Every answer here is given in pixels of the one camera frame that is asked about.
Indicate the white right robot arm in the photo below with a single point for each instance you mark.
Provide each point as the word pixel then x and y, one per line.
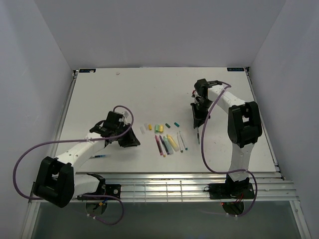
pixel 243 129

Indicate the teal gel pen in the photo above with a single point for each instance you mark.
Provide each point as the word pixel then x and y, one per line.
pixel 198 135

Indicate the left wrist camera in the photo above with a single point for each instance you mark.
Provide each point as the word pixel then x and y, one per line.
pixel 125 116

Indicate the yellow capped white marker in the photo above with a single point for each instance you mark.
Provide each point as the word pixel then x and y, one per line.
pixel 163 152

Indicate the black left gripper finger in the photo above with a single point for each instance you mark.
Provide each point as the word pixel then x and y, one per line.
pixel 129 144
pixel 130 136

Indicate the dark purple pen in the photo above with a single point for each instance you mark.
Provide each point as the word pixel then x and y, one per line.
pixel 164 145

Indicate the green capped white marker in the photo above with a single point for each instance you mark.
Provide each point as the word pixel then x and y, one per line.
pixel 183 141

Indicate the red gel pen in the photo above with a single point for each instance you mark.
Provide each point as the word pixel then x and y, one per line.
pixel 158 144

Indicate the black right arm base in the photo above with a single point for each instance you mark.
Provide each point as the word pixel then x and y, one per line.
pixel 221 191

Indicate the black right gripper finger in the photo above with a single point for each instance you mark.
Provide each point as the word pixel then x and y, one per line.
pixel 202 115
pixel 197 116

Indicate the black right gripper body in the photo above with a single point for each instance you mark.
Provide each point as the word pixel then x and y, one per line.
pixel 205 102

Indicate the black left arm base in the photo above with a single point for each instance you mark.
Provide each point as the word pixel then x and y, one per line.
pixel 113 190

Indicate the blue gel pen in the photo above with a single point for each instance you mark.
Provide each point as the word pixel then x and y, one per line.
pixel 98 156

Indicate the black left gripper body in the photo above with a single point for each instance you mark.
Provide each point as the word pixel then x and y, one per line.
pixel 124 139

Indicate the blue corner label right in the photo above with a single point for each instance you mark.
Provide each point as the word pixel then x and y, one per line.
pixel 235 69

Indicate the blue corner label left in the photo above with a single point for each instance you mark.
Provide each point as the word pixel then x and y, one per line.
pixel 87 70

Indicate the blue corner label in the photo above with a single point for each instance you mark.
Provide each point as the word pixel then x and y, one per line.
pixel 87 70
pixel 235 69

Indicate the clear red pen cap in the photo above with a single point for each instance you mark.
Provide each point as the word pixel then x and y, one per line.
pixel 142 130

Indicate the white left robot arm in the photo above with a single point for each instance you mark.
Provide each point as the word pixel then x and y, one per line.
pixel 57 180

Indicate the yellow highlighter pen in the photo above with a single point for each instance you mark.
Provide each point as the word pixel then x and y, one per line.
pixel 172 143

